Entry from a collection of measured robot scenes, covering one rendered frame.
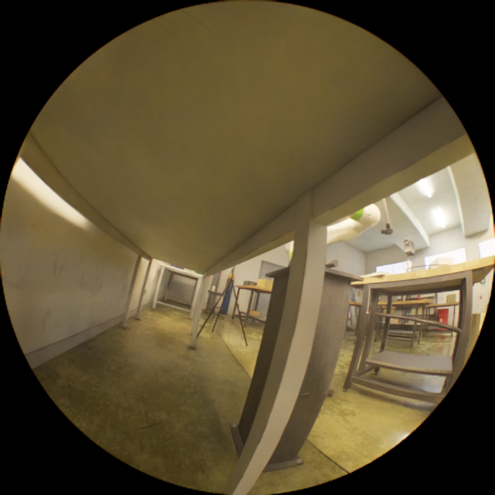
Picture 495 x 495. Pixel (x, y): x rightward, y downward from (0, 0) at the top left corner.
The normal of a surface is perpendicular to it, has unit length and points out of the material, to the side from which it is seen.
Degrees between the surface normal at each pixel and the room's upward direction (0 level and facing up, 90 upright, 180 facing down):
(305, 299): 90
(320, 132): 180
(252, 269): 90
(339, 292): 90
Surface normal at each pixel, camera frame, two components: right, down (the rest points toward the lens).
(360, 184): -0.92, -0.28
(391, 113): -0.20, 0.94
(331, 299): 0.22, -0.24
